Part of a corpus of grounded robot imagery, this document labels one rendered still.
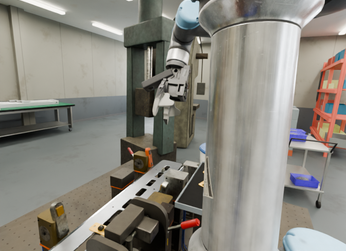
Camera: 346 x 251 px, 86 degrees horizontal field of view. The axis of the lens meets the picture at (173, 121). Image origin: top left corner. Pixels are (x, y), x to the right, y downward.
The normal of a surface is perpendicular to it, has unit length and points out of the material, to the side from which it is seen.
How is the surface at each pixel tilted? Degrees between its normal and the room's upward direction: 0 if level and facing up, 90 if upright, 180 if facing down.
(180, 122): 92
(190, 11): 71
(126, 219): 0
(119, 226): 0
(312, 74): 90
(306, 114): 90
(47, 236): 90
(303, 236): 7
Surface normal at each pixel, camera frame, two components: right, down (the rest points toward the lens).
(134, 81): 0.73, 0.15
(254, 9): -0.33, 0.74
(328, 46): -0.47, 0.15
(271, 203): 0.33, 0.12
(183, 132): -0.27, 0.22
